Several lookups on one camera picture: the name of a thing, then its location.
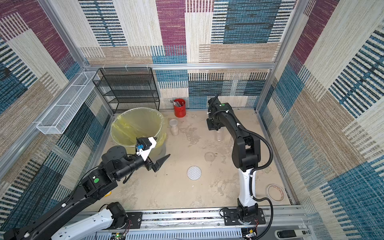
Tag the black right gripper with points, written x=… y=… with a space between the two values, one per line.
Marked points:
x=212 y=124

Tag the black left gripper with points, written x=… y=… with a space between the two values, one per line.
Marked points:
x=149 y=165

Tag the clear medium jar lid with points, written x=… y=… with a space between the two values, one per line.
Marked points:
x=210 y=157

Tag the patterned white jar lid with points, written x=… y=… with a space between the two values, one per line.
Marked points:
x=194 y=173

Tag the small plastic jar with rice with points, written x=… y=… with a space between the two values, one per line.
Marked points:
x=174 y=127

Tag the grey bin with yellow bag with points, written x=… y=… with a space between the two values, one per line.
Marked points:
x=140 y=123

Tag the medium plastic jar with rice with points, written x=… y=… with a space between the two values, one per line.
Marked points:
x=219 y=135

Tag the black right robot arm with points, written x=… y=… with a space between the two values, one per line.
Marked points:
x=251 y=153

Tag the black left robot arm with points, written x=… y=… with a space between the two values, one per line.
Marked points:
x=116 y=164

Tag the red cup with utensils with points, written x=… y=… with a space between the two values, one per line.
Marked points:
x=179 y=107

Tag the roll of tape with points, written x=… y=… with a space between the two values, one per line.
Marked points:
x=275 y=193

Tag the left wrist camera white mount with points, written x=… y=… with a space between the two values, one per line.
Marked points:
x=144 y=146

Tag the black wire shelf rack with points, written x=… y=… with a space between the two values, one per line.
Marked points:
x=127 y=88

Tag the white mesh wall basket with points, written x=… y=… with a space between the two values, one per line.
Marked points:
x=58 y=118

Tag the aluminium mounting rail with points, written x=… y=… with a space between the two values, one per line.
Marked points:
x=186 y=224

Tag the black device on rail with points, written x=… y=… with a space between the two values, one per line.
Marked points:
x=292 y=234

